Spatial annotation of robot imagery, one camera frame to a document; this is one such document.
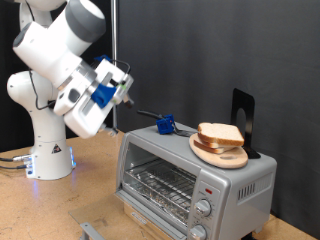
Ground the blue cable clip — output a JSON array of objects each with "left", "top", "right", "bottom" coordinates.
[{"left": 93, "top": 54, "right": 113, "bottom": 64}]

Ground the base cable with silver plug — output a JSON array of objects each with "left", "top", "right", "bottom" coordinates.
[{"left": 0, "top": 153, "right": 33, "bottom": 164}]

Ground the thin black base cable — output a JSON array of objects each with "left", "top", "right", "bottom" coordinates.
[{"left": 0, "top": 163, "right": 28, "bottom": 171}]

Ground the glass oven door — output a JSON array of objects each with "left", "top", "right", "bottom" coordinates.
[{"left": 68, "top": 192, "right": 189, "bottom": 240}]

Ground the wire oven rack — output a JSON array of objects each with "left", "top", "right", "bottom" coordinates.
[{"left": 123, "top": 159, "right": 198, "bottom": 223}]

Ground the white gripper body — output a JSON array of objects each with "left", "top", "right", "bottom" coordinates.
[{"left": 53, "top": 59, "right": 135, "bottom": 140}]

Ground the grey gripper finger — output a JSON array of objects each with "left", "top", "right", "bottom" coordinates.
[{"left": 99, "top": 123, "right": 120, "bottom": 138}]

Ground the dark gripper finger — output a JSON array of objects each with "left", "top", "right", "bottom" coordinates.
[{"left": 123, "top": 95, "right": 136, "bottom": 110}]

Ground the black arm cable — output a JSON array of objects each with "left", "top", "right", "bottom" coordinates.
[{"left": 24, "top": 0, "right": 132, "bottom": 111}]

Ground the metal pole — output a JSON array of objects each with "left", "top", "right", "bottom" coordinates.
[{"left": 110, "top": 0, "right": 119, "bottom": 130}]

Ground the spatula with blue grip block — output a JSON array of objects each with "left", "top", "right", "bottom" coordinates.
[{"left": 136, "top": 109, "right": 198, "bottom": 138}]

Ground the silver oven knob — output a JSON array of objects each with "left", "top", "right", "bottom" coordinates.
[
  {"left": 188, "top": 224, "right": 208, "bottom": 240},
  {"left": 194, "top": 199, "right": 213, "bottom": 218}
]

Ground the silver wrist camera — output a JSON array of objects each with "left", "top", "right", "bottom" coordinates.
[{"left": 111, "top": 81, "right": 130, "bottom": 106}]

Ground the round wooden cutting board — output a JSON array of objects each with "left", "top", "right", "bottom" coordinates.
[{"left": 188, "top": 132, "right": 250, "bottom": 170}]

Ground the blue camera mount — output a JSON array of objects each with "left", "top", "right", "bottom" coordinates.
[{"left": 90, "top": 83, "right": 119, "bottom": 110}]

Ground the black metal bookend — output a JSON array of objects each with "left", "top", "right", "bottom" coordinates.
[{"left": 230, "top": 87, "right": 262, "bottom": 160}]

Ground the white bread slice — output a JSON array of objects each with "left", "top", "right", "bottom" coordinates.
[
  {"left": 197, "top": 121, "right": 245, "bottom": 147},
  {"left": 193, "top": 133, "right": 235, "bottom": 155}
]

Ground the silver toaster oven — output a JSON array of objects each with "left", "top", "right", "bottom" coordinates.
[{"left": 114, "top": 122, "right": 278, "bottom": 240}]

